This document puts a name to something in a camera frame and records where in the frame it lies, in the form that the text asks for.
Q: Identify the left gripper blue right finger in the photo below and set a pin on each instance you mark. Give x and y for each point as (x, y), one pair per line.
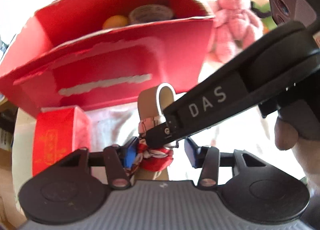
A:
(196, 154)

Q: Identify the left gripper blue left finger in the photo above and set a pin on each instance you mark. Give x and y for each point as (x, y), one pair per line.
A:
(128, 152)

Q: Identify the small red gift box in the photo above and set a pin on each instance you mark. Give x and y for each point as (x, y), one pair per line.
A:
(58, 133)

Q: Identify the orange gourd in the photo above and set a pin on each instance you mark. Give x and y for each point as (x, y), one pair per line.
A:
(116, 21)

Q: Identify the person's right hand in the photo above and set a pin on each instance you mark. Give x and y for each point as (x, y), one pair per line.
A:
(305, 151)

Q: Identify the pink plush bear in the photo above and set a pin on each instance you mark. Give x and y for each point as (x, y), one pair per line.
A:
(235, 27)

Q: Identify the green plush toy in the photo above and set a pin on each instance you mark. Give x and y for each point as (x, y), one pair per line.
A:
(262, 9)

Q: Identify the large red cardboard box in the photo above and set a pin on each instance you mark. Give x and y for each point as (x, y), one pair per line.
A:
(63, 56)

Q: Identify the brown woven cup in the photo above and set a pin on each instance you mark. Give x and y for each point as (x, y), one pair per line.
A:
(150, 13)

